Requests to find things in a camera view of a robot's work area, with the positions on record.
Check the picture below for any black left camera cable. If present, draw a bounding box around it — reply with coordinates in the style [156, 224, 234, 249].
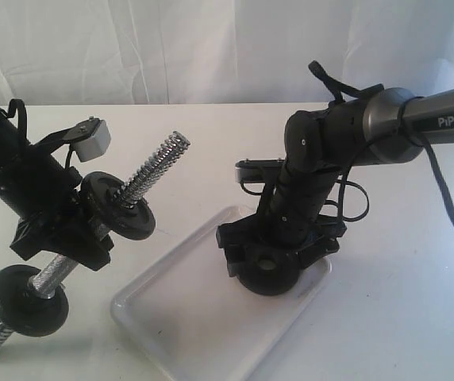
[0, 98, 77, 175]

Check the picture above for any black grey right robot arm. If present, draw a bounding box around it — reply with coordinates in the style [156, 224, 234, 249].
[217, 86, 454, 277]

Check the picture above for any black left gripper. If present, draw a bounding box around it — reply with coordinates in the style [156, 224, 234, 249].
[8, 144, 114, 271]

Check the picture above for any white rectangular plastic tray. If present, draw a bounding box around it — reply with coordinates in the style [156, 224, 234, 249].
[110, 205, 332, 380]

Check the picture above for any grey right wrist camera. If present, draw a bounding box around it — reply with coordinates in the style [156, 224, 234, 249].
[235, 159, 284, 184]

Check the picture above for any black weight plate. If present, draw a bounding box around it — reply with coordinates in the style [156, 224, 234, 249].
[79, 171, 156, 241]
[237, 251, 301, 296]
[0, 264, 69, 337]

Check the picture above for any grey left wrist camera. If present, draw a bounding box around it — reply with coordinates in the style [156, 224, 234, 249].
[52, 117, 111, 163]

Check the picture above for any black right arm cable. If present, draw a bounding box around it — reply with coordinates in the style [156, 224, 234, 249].
[240, 59, 454, 263]

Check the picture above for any white backdrop curtain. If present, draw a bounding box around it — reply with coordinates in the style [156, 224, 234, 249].
[0, 1, 454, 105]

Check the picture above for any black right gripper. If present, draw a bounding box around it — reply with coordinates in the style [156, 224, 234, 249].
[216, 213, 347, 277]

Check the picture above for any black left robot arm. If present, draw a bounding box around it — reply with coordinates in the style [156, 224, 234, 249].
[0, 100, 114, 271]

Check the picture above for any chrome threaded dumbbell bar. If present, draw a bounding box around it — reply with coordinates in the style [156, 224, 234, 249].
[0, 131, 190, 347]

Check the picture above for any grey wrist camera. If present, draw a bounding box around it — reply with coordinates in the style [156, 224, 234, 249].
[235, 159, 284, 184]
[52, 117, 111, 163]

